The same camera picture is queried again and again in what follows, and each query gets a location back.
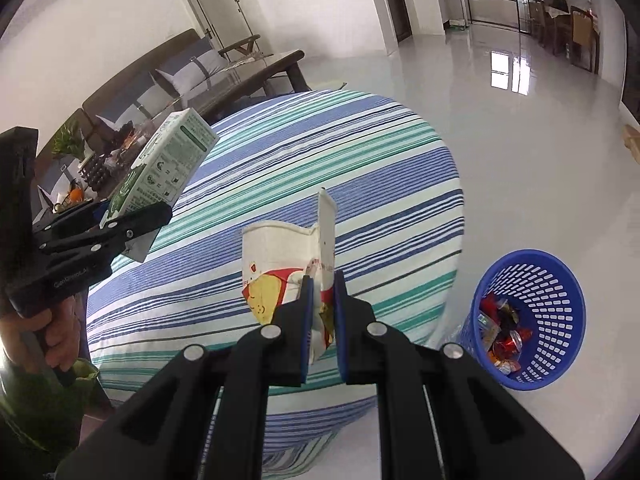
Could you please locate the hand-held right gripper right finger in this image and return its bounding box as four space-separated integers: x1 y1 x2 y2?
332 270 586 480

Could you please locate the dark entrance door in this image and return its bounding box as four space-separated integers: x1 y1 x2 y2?
377 0 413 43

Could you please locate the wooden dining chair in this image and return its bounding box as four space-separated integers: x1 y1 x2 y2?
527 0 548 48
570 7 600 73

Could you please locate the white room door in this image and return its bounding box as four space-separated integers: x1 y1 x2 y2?
185 0 251 46

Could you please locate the potted plant in dark pot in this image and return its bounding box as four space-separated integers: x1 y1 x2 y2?
52 122 108 191

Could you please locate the low wooden stool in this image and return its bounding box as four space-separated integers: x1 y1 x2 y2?
622 125 640 163

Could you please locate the wire fruit basket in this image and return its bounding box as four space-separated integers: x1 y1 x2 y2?
50 187 93 213

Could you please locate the person's left hand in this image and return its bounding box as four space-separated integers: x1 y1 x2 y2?
0 297 82 375

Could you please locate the red drink can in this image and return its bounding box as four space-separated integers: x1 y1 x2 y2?
492 332 523 361

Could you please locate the glass snack tray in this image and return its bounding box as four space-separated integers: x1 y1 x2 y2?
102 127 151 161

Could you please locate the striped tablecloth on round table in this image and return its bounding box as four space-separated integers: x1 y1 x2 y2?
86 89 466 478

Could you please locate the grey blue cushion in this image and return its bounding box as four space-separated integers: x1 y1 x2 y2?
95 72 176 128
162 39 227 83

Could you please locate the crushed printed paper cup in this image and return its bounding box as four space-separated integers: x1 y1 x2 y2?
241 189 338 365

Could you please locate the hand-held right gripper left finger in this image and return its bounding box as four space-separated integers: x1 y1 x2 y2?
54 274 316 480

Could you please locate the blue plastic waste basket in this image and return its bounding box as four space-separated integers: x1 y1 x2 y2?
459 249 587 392

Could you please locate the white green milk carton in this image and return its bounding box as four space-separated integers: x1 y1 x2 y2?
102 108 221 263

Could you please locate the white kitchen counter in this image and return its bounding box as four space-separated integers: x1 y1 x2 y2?
467 0 518 23

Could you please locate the brown sofa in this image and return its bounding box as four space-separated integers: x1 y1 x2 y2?
37 27 263 161

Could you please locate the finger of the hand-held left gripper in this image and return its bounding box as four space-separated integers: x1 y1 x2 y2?
32 201 108 241
39 203 173 268

